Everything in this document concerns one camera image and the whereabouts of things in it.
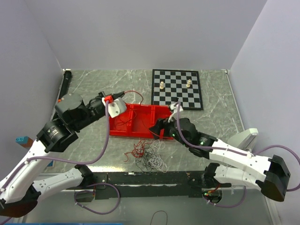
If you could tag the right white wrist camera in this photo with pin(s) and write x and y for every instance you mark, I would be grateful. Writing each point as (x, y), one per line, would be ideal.
(175, 108)

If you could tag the aluminium frame rail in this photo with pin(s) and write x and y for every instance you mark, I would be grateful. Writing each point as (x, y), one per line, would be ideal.
(31, 200)

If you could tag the blue brown toy block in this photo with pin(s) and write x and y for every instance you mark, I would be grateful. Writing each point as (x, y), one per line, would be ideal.
(24, 141)

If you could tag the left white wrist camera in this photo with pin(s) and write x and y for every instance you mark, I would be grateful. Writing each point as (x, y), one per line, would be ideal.
(114, 107)

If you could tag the red three-compartment plastic tray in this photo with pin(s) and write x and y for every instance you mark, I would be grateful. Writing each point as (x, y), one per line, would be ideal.
(136, 121)

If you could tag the blue stacked toy blocks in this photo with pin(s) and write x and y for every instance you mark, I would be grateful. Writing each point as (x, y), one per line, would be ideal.
(51, 164)

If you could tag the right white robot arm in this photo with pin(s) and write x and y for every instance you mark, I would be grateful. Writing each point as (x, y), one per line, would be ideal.
(231, 165)

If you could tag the cream chess piece left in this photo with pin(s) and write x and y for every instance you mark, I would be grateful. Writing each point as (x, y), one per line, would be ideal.
(161, 85)

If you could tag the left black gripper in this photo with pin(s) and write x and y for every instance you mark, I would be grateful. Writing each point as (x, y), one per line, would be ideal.
(101, 95)

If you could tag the white grey wedge object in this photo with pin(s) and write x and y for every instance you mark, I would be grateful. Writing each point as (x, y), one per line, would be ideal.
(245, 140)

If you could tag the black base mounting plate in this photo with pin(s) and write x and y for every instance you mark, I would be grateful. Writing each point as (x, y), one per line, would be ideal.
(152, 184)

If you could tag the cream chess piece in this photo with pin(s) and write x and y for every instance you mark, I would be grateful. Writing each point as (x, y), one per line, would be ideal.
(188, 83)
(161, 85)

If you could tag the cream chess piece right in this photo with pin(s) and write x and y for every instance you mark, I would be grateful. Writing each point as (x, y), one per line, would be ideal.
(188, 83)

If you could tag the black marker orange cap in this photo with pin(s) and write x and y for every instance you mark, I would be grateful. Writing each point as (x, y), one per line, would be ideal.
(66, 80)

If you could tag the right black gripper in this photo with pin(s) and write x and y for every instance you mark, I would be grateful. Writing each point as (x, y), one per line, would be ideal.
(161, 124)

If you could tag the black grey chessboard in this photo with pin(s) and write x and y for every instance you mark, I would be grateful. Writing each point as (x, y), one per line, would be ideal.
(175, 87)

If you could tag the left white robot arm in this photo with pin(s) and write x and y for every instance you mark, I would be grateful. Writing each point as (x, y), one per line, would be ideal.
(20, 192)

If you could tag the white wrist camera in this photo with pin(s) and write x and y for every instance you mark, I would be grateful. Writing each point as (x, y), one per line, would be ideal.
(175, 108)
(114, 107)

